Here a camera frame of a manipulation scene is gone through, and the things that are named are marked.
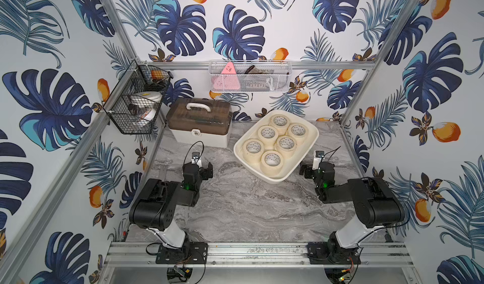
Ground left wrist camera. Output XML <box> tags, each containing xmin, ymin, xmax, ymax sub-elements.
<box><xmin>191</xmin><ymin>152</ymin><xmax>202</xmax><ymax>167</ymax></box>

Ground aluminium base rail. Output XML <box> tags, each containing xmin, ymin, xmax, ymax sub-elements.
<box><xmin>105</xmin><ymin>242</ymin><xmax>414</xmax><ymax>268</ymax></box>

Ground pink triangular item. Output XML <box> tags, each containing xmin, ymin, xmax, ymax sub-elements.
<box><xmin>213</xmin><ymin>62</ymin><xmax>241</xmax><ymax>92</ymax></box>

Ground white mesh wall basket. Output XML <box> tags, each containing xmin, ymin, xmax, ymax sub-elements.
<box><xmin>208</xmin><ymin>60</ymin><xmax>292</xmax><ymax>93</ymax></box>

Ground cream masking tape roll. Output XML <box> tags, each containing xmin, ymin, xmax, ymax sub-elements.
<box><xmin>243</xmin><ymin>139</ymin><xmax>265</xmax><ymax>164</ymax></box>
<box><xmin>274</xmin><ymin>135</ymin><xmax>297</xmax><ymax>159</ymax></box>
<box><xmin>257</xmin><ymin>125</ymin><xmax>279</xmax><ymax>150</ymax></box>
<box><xmin>260</xmin><ymin>150</ymin><xmax>284</xmax><ymax>177</ymax></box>
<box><xmin>286</xmin><ymin>123</ymin><xmax>308</xmax><ymax>145</ymax></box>
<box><xmin>269</xmin><ymin>114</ymin><xmax>291</xmax><ymax>135</ymax></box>

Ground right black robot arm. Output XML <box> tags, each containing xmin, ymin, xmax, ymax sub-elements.
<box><xmin>299</xmin><ymin>161</ymin><xmax>406</xmax><ymax>255</ymax></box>

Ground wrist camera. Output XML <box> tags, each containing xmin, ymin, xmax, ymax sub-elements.
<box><xmin>191</xmin><ymin>152</ymin><xmax>202</xmax><ymax>167</ymax></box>
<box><xmin>312</xmin><ymin>150</ymin><xmax>325</xmax><ymax>170</ymax></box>

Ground brown lidded storage case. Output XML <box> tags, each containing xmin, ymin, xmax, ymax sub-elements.
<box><xmin>166</xmin><ymin>98</ymin><xmax>233</xmax><ymax>148</ymax></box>

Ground white item in basket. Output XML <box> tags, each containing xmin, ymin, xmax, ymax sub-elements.
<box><xmin>128</xmin><ymin>91</ymin><xmax>162</xmax><ymax>125</ymax></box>

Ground black wire basket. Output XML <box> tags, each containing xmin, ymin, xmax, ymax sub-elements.
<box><xmin>103</xmin><ymin>61</ymin><xmax>173</xmax><ymax>135</ymax></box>

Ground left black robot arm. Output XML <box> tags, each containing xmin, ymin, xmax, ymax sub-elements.
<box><xmin>129</xmin><ymin>163</ymin><xmax>213</xmax><ymax>251</ymax></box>

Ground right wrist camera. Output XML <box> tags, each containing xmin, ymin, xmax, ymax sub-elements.
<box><xmin>312</xmin><ymin>150</ymin><xmax>325</xmax><ymax>170</ymax></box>

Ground white plastic storage tray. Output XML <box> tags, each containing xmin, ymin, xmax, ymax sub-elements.
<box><xmin>233</xmin><ymin>110</ymin><xmax>320</xmax><ymax>184</ymax></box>

